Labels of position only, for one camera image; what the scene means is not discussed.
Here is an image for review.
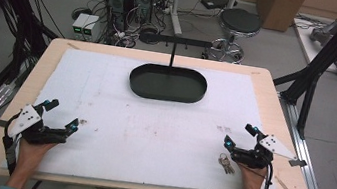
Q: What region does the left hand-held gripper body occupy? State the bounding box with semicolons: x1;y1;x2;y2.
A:
2;97;74;150

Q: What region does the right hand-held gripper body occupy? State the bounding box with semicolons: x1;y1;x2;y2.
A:
229;128;301;176

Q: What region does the bunch of metal keys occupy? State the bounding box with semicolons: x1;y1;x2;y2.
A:
215;152;238;176

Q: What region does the black key rack with tray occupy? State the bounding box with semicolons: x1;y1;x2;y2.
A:
126;30;215;108

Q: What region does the person's right hand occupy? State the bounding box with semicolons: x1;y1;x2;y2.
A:
232;160;270;189

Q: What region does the person's left hand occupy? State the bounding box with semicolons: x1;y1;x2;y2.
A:
14;136;58;176

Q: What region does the grey tape piece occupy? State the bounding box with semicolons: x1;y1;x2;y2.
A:
287;157;309;170

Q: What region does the thin wooden stick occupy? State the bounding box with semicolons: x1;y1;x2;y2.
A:
273;175;300;189

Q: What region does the white foam sheet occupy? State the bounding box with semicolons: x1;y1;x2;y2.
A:
0;40;295;189

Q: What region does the white power supply unit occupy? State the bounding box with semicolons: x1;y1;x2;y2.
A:
70;11;91;42
81;13;102;43

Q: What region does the black round stool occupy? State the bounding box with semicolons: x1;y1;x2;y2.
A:
207;5;265;68

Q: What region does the grey machine part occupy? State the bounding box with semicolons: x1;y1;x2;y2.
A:
308;18;337;47

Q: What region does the brown cardboard box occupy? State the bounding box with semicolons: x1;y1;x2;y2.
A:
252;0;308;36

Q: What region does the black flat device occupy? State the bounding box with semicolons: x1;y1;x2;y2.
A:
199;0;239;15

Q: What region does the white desk leg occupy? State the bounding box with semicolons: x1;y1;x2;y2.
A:
165;0;189;38

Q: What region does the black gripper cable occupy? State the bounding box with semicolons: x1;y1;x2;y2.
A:
0;112;26;177
261;161;277;189

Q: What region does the tangle of floor cables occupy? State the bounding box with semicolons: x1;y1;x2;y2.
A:
101;0;174;55

